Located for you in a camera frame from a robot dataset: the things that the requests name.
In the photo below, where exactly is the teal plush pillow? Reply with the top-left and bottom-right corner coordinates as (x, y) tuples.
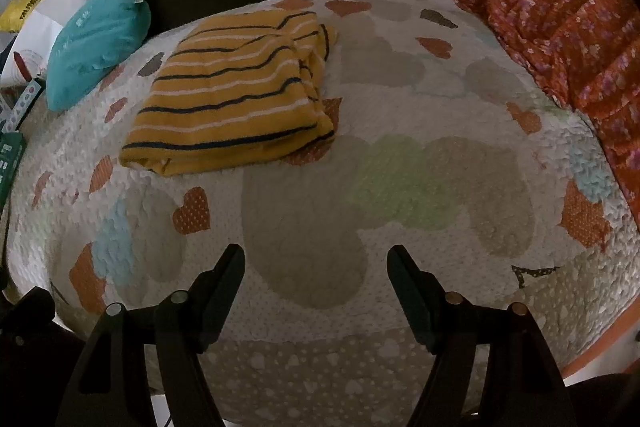
(46, 0), (152, 112)

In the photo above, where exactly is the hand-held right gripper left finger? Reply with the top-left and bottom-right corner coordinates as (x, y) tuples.
(55, 243), (247, 427)

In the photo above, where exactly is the long patterned box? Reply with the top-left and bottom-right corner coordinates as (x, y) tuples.
(0, 77), (46, 135)

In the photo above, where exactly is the white printed bag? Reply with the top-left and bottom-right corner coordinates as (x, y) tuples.
(0, 0), (113, 90)

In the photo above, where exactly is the yellow plastic bag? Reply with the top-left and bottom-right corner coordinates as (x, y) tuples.
(0, 0), (63, 32)

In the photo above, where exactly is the yellow striped sweater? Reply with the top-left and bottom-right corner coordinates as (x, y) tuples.
(119, 9), (338, 178)

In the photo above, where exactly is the white heart-patterned quilt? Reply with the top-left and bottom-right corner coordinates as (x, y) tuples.
(7, 0), (640, 427)

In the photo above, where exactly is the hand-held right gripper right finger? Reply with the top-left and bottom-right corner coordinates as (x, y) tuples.
(387, 244), (578, 427)

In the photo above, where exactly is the green box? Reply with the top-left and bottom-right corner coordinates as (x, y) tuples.
(0, 132), (27, 212)

